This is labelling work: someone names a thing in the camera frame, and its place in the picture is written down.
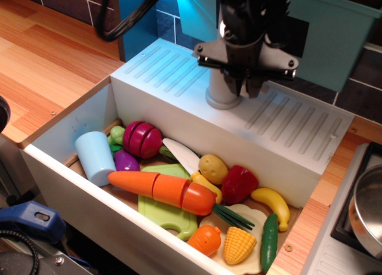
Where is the small orange toy fruit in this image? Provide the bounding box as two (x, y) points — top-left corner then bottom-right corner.
(187, 224), (221, 257)

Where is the black camera lens edge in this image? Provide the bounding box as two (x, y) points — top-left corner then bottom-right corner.
(0, 96), (11, 132)

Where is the large orange toy carrot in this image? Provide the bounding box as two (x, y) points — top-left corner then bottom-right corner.
(107, 171), (255, 230)

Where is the light blue plastic cup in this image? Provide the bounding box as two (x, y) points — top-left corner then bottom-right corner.
(75, 131), (116, 187)

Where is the yellow toy corn cob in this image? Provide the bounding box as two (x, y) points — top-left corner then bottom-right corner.
(224, 227), (257, 265)

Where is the blue clamp handle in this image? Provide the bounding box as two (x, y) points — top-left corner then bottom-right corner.
(1, 201), (66, 244)

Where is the teal plastic bin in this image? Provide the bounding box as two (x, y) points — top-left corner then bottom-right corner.
(177, 0), (381, 92)

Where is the silver metal pot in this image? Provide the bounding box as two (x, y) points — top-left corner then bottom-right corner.
(349, 165), (381, 261)

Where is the dark grey vertical post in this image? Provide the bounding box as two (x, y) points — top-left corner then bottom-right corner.
(112, 0), (158, 62)

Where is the red toy bell pepper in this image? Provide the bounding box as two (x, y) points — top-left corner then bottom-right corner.
(221, 165), (259, 204)

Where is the light green toy vegetable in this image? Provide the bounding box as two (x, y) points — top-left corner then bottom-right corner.
(107, 125), (125, 152)

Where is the grey toy faucet column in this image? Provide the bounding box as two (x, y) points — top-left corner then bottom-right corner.
(205, 69), (241, 110)

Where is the black toy stove top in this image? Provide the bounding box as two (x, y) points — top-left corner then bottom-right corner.
(331, 143), (381, 261)

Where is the white toy sink unit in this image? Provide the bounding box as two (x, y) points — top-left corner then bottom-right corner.
(22, 39), (353, 274)

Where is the purple toy eggplant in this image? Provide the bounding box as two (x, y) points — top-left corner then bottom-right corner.
(113, 149), (140, 171)

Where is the green toy cucumber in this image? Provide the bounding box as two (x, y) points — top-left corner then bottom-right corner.
(260, 213), (278, 273)

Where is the white toy knife yellow handle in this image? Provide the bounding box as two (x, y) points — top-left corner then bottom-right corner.
(162, 138), (223, 203)

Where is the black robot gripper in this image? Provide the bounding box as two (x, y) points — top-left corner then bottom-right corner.
(194, 0), (299, 98)

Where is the black braided cable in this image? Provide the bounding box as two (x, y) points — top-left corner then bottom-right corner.
(0, 229), (38, 275)

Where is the purple sliced toy onion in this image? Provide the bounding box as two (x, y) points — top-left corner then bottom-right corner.
(122, 121), (163, 159)

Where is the yellow toy potato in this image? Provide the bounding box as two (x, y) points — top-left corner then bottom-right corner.
(198, 154), (229, 185)

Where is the yellow toy banana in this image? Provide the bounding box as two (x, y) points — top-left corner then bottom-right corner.
(250, 187), (290, 232)

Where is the cream toy plate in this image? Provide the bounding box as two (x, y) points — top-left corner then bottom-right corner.
(200, 204), (267, 274)

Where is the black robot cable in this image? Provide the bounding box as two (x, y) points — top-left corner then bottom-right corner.
(94, 0), (170, 43)

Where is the green toy cutting board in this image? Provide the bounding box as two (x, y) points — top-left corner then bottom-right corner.
(138, 163), (198, 242)

